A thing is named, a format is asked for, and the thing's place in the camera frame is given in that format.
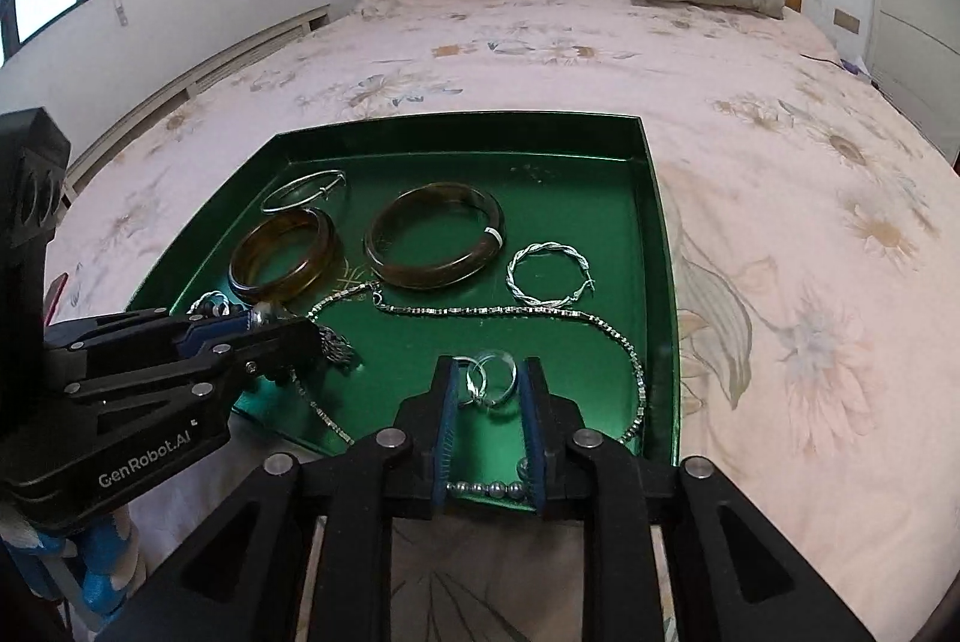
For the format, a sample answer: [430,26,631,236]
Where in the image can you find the silver bead bracelet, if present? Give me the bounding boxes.
[448,454,530,500]

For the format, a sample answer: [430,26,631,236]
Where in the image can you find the amber resin bangle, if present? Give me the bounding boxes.
[229,207,338,305]

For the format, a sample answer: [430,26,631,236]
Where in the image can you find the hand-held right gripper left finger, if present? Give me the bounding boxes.
[97,355,460,642]

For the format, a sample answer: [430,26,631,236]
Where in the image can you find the linked silver rings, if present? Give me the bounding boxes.
[459,349,520,410]

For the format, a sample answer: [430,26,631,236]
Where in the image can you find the plain silver bangle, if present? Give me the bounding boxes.
[261,169,348,215]

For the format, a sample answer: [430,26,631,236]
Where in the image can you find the green jewelry tray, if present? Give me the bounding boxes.
[126,115,682,467]

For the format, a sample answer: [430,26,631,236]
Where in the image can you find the white low wall cabinet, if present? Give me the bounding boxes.
[64,4,331,200]

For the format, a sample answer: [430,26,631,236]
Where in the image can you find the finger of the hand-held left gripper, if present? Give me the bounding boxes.
[67,318,317,419]
[43,306,256,380]

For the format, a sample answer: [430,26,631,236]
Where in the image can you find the silver chain necklace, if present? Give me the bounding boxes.
[289,282,646,448]

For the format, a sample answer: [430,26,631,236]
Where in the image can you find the twisted silver hoop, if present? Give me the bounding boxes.
[507,241,599,307]

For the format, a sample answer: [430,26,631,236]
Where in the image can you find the white wardrobe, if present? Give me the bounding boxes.
[862,0,960,163]

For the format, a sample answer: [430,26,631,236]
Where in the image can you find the dark beaded bracelet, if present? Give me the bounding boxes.
[186,291,293,328]

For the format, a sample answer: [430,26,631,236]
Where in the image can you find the dark brown bangle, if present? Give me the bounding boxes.
[364,182,505,290]

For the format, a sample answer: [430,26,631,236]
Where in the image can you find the small silver pendant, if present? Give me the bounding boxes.
[315,323,361,373]

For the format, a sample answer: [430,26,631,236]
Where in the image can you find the dark red small case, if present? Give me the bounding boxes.
[43,273,70,322]

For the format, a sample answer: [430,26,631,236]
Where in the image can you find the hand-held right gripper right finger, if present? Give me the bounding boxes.
[519,357,901,642]

